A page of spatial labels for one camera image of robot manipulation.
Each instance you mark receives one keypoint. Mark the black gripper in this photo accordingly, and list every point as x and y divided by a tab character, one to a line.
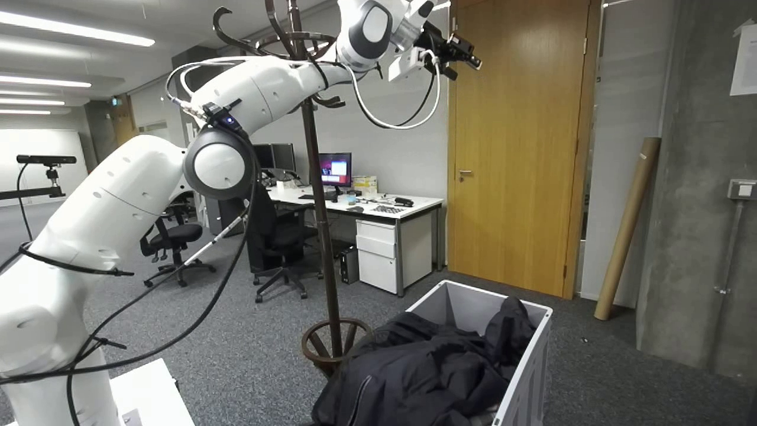
436	47

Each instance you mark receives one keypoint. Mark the black hoodie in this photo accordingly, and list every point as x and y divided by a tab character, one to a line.
427	371

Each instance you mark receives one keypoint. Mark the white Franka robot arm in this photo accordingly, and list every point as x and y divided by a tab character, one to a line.
102	198

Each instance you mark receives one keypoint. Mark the dark wooden coat stand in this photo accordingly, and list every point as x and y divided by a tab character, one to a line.
321	238

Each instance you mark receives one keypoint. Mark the wooden door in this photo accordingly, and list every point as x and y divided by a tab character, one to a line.
521	143

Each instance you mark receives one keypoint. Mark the black stapler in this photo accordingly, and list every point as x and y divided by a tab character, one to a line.
402	202

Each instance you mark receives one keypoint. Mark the lit computer monitor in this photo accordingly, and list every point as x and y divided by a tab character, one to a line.
333	169

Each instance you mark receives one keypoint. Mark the white desk with drawers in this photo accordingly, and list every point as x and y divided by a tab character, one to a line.
393	251

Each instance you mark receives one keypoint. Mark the dark computer monitor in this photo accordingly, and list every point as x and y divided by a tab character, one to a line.
274	156

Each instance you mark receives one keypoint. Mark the long cardboard tube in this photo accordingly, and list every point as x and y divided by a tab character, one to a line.
626	228

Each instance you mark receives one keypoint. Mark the grey plastic crate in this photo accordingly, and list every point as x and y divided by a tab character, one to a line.
456	305

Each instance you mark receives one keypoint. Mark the white paper sign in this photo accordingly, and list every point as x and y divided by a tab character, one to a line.
745	60

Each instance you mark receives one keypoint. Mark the black office chair with armrests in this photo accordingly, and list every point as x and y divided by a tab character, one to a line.
178	238

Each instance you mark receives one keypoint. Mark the green exit sign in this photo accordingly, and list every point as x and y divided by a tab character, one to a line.
115	100

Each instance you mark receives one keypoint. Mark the grey conduit pipe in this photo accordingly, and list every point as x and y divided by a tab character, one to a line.
731	276

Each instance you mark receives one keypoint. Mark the long ceiling light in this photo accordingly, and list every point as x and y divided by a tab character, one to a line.
32	100
32	113
48	81
78	28

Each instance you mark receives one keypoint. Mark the white robot platform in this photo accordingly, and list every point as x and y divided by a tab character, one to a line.
153	393

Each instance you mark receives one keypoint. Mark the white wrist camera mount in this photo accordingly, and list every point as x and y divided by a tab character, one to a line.
405	60

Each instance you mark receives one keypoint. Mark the grey wall switch box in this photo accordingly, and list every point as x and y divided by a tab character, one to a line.
744	190

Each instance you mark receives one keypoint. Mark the black camera on tripod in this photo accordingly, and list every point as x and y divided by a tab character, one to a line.
42	160

